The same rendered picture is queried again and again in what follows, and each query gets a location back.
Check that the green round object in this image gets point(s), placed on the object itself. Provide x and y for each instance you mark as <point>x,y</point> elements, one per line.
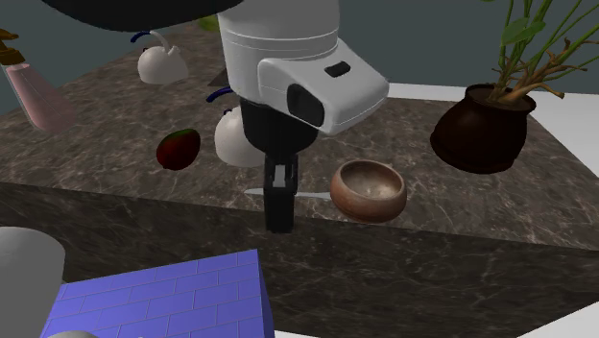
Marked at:
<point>209,23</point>

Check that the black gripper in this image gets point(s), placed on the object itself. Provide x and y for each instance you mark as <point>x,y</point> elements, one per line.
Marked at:
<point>273,131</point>

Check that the silver knife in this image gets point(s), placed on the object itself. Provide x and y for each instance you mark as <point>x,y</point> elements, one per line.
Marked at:
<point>313,194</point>

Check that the potted plant dark brown pot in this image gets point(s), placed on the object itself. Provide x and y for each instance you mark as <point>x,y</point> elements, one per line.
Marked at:
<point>482,131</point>

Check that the brown ceramic bowl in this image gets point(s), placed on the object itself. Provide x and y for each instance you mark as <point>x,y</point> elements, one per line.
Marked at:
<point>369,192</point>

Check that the blue brick-patterned robot stand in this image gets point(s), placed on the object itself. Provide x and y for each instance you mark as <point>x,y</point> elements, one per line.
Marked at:
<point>187,299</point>

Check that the red green mango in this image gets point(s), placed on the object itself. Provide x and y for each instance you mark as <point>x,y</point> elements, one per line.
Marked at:
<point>179,149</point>

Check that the pink soap dispenser bottle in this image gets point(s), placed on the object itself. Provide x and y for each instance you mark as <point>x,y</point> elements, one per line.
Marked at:
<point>40,100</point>

